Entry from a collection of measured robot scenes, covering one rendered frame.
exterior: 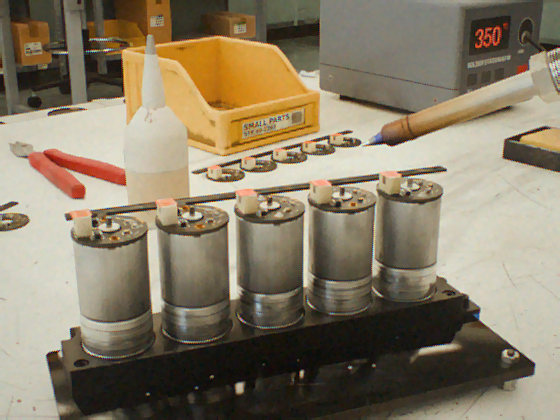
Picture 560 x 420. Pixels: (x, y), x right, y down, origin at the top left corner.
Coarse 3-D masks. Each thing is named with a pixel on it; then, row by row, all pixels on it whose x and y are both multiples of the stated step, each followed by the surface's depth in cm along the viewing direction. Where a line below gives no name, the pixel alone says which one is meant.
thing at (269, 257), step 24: (240, 240) 28; (264, 240) 27; (288, 240) 27; (240, 264) 28; (264, 264) 28; (288, 264) 28; (240, 288) 29; (264, 288) 28; (288, 288) 28; (240, 312) 29; (264, 312) 28; (288, 312) 28
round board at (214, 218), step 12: (156, 216) 27; (180, 216) 27; (204, 216) 27; (216, 216) 27; (228, 216) 27; (168, 228) 26; (180, 228) 26; (192, 228) 26; (204, 228) 26; (216, 228) 26
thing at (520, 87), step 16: (544, 64) 24; (512, 80) 24; (528, 80) 24; (544, 80) 24; (464, 96) 25; (480, 96) 25; (496, 96) 25; (512, 96) 24; (528, 96) 24; (544, 96) 24; (432, 112) 26; (448, 112) 25; (464, 112) 25; (480, 112) 25; (384, 128) 27; (400, 128) 26; (416, 128) 26; (432, 128) 26; (400, 144) 27
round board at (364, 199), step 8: (352, 192) 30; (360, 192) 30; (368, 192) 30; (312, 200) 29; (336, 200) 28; (352, 200) 29; (360, 200) 29; (368, 200) 29; (320, 208) 28; (328, 208) 28; (336, 208) 28; (344, 208) 28; (352, 208) 28; (360, 208) 28; (368, 208) 28
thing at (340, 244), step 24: (336, 192) 29; (312, 216) 29; (336, 216) 28; (360, 216) 28; (312, 240) 29; (336, 240) 28; (360, 240) 29; (312, 264) 29; (336, 264) 29; (360, 264) 29; (312, 288) 30; (336, 288) 29; (360, 288) 29; (336, 312) 29
